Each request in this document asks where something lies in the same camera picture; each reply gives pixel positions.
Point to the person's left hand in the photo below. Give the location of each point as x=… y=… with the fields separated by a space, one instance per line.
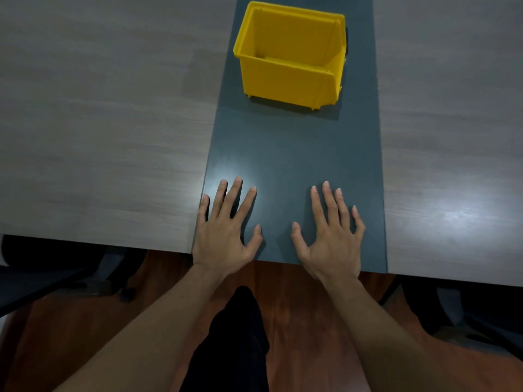
x=220 y=244

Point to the person's left forearm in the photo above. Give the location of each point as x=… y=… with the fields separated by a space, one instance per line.
x=143 y=342

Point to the black mesh office chair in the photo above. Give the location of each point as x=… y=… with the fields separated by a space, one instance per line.
x=49 y=273
x=470 y=310

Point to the person's right hand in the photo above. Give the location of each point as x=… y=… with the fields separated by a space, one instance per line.
x=335 y=251

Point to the person's right forearm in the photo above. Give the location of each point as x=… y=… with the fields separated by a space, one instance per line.
x=380 y=342

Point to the person's black shorts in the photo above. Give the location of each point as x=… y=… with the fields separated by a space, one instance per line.
x=233 y=347

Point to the yellow plastic bin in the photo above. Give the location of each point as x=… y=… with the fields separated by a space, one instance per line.
x=286 y=81

